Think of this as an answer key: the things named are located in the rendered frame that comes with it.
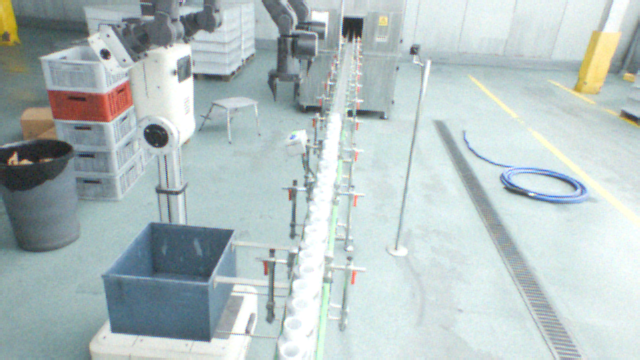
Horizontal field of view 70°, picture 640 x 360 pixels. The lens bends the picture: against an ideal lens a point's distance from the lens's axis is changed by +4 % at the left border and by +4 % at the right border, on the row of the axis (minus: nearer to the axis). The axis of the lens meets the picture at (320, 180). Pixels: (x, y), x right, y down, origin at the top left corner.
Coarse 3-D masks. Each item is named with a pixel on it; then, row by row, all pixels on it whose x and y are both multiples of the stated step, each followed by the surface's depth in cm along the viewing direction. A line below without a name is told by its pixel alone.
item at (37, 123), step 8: (32, 112) 469; (40, 112) 471; (48, 112) 473; (24, 120) 445; (32, 120) 448; (40, 120) 450; (48, 120) 453; (24, 128) 448; (32, 128) 450; (40, 128) 452; (48, 128) 455; (24, 136) 451; (32, 136) 453; (40, 136) 407; (48, 136) 409; (56, 136) 412
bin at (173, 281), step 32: (160, 224) 157; (192, 224) 157; (128, 256) 144; (160, 256) 163; (192, 256) 162; (224, 256) 143; (128, 288) 131; (160, 288) 130; (192, 288) 129; (224, 288) 147; (128, 320) 136; (160, 320) 135; (192, 320) 134
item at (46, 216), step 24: (24, 144) 300; (48, 144) 306; (0, 168) 267; (24, 168) 267; (48, 168) 275; (72, 168) 294; (0, 192) 280; (24, 192) 275; (48, 192) 281; (72, 192) 297; (24, 216) 283; (48, 216) 287; (72, 216) 301; (24, 240) 292; (48, 240) 294; (72, 240) 307
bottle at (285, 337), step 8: (288, 320) 87; (296, 320) 87; (288, 328) 84; (296, 328) 88; (280, 336) 88; (288, 336) 85; (296, 336) 85; (304, 336) 88; (280, 344) 86; (304, 344) 86; (304, 352) 86
